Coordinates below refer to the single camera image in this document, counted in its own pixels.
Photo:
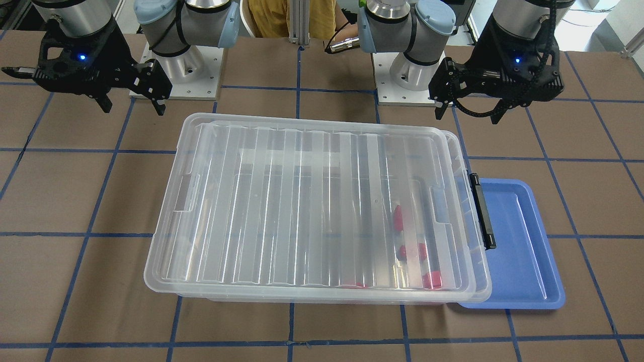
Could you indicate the aluminium frame post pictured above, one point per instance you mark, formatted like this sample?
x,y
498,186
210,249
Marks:
x,y
299,17

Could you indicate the blue plastic tray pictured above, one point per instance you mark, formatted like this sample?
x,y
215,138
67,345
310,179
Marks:
x,y
523,269

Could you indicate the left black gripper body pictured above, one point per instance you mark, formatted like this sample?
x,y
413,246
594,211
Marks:
x,y
487,59

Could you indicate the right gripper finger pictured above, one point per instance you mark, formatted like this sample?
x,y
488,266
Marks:
x,y
104,102
152,82

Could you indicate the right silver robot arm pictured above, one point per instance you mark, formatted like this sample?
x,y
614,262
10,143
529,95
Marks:
x,y
170,27

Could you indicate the red block bottom edge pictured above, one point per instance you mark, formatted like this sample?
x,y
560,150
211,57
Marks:
x,y
355,285

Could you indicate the clear plastic storage box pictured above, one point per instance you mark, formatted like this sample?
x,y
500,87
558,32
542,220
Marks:
x,y
322,296

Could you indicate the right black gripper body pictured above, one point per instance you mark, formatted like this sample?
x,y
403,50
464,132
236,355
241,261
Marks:
x,y
118,56

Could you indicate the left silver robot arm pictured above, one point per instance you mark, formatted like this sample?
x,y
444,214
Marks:
x,y
420,31

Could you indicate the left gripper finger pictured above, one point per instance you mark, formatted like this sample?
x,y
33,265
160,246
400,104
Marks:
x,y
442,86
499,111

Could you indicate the clear plastic box lid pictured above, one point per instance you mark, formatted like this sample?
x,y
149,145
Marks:
x,y
312,206

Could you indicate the black box latch handle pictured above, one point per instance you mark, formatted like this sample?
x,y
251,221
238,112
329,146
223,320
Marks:
x,y
486,228

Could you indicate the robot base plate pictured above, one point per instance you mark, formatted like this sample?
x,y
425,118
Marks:
x,y
401,82
195,75

